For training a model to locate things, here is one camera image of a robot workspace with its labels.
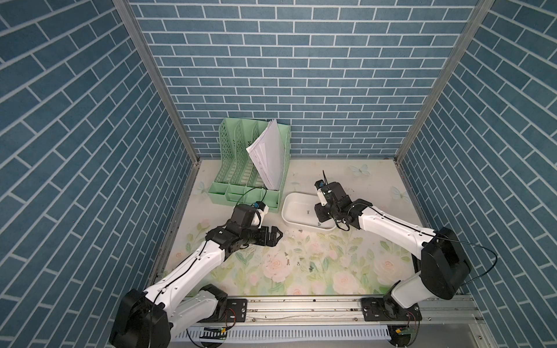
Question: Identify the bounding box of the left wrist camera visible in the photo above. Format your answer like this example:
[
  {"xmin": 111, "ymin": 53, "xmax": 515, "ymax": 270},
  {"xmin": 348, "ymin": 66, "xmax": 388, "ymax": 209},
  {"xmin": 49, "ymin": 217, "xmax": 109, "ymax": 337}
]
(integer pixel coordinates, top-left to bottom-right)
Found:
[{"xmin": 232, "ymin": 201, "xmax": 269, "ymax": 228}]

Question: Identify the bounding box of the white paper stack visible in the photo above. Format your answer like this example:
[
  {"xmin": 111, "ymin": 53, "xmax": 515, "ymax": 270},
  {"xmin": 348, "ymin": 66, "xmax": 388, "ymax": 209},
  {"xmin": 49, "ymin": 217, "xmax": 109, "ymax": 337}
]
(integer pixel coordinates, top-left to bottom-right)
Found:
[{"xmin": 246, "ymin": 120, "xmax": 285, "ymax": 191}]

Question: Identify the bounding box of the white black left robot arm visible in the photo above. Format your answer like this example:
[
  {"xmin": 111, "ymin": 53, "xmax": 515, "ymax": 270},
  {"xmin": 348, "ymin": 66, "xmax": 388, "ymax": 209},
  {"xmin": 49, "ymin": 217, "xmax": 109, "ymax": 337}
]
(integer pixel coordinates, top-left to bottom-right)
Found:
[{"xmin": 109, "ymin": 226, "xmax": 283, "ymax": 347}]

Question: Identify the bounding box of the white plastic storage box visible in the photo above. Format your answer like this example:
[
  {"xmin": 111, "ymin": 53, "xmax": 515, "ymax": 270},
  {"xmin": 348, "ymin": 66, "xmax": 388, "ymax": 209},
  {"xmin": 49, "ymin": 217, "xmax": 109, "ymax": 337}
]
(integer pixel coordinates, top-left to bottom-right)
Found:
[{"xmin": 281, "ymin": 192, "xmax": 336, "ymax": 233}]

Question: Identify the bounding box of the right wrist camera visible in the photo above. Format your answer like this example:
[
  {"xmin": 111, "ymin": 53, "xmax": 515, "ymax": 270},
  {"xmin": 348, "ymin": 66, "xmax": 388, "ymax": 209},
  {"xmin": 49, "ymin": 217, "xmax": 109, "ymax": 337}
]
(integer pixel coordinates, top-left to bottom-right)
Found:
[{"xmin": 315, "ymin": 180, "xmax": 327, "ymax": 207}]

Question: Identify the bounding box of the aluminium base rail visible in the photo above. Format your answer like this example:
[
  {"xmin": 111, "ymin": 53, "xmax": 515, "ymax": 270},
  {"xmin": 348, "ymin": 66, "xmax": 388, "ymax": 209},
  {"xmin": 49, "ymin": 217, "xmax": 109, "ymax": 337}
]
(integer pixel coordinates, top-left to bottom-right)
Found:
[{"xmin": 171, "ymin": 295, "xmax": 497, "ymax": 347}]

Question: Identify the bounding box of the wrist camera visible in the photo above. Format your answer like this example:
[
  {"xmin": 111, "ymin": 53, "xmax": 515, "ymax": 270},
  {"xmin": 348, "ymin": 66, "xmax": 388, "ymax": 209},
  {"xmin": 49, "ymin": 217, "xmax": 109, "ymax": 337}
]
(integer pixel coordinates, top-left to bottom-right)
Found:
[
  {"xmin": 315, "ymin": 180, "xmax": 327, "ymax": 207},
  {"xmin": 232, "ymin": 201, "xmax": 269, "ymax": 228}
]

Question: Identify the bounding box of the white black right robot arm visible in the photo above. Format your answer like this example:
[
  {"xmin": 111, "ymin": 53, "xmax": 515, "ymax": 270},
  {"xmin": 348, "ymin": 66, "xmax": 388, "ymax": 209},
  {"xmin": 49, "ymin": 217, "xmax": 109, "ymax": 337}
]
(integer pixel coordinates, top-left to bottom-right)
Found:
[{"xmin": 315, "ymin": 180, "xmax": 471, "ymax": 312}]

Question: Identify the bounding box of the green plastic file organizer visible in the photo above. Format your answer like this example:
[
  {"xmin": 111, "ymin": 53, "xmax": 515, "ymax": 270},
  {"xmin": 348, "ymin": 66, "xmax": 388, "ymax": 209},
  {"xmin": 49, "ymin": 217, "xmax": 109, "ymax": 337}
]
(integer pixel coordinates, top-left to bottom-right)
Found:
[{"xmin": 208, "ymin": 118, "xmax": 292, "ymax": 213}]

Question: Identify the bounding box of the floral table mat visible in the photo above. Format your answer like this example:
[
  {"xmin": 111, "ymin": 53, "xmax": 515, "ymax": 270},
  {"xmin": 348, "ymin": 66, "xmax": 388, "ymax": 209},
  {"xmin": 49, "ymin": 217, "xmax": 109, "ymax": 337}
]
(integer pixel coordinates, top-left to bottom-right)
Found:
[{"xmin": 164, "ymin": 159, "xmax": 420, "ymax": 296}]

